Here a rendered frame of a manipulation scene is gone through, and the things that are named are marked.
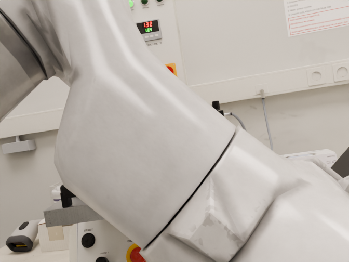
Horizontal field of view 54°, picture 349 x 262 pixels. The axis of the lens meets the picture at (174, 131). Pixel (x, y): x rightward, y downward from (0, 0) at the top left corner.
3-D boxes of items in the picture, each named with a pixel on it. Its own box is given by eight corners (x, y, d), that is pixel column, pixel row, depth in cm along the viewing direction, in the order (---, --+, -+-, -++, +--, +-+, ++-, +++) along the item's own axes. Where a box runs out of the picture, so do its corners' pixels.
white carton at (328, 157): (270, 173, 141) (268, 156, 141) (329, 166, 138) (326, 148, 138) (275, 180, 129) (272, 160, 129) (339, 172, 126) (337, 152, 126)
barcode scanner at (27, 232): (42, 232, 125) (39, 210, 125) (62, 230, 124) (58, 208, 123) (4, 256, 106) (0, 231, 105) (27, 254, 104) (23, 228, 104)
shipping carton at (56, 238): (68, 230, 123) (64, 205, 122) (102, 227, 120) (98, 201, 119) (38, 252, 104) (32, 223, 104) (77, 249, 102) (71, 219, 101)
